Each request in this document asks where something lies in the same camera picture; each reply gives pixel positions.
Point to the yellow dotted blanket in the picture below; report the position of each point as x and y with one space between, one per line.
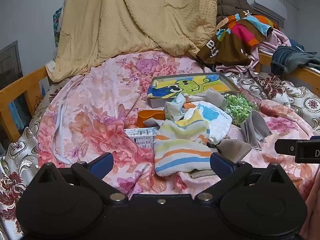
130 20

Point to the grey panelled door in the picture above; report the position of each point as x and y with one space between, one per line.
11 62

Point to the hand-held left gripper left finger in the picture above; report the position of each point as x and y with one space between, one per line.
103 163

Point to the wooden bed headboard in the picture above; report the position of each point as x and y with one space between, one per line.
305 76

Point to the teal patterned wall hanging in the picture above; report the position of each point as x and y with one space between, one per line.
57 25

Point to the taupe cloth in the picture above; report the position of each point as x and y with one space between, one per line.
233 150

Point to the grey shallow tray box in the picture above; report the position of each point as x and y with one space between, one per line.
160 103

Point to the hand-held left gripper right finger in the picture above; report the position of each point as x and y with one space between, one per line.
220 163

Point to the orange plastic cup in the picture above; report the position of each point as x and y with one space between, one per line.
150 118

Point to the pink floral bedsheet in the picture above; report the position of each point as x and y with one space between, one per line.
100 92

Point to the white orange medicine box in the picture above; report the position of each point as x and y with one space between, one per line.
142 137

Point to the white air conditioner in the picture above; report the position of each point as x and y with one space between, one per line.
267 1

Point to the brown quilted jacket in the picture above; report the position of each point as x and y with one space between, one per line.
232 0

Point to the yellow blue cartoon towel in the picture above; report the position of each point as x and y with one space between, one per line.
190 86

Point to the wooden bed frame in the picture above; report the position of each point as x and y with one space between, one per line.
22 87

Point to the blue jeans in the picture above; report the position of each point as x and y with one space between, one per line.
287 57

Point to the white blue mask packet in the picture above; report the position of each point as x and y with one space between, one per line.
175 107

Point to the white cloth with blue print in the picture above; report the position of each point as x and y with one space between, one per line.
212 117

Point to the lilac pink cloth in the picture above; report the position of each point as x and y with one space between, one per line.
272 43

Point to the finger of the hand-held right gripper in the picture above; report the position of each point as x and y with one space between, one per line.
285 147

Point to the blue box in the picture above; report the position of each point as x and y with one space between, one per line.
16 115

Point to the pastel striped sock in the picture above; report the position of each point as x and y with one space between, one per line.
180 152

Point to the brown multicoloured printed shirt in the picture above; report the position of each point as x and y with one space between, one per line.
230 42

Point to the grey cloth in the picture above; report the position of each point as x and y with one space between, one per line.
212 96
255 130

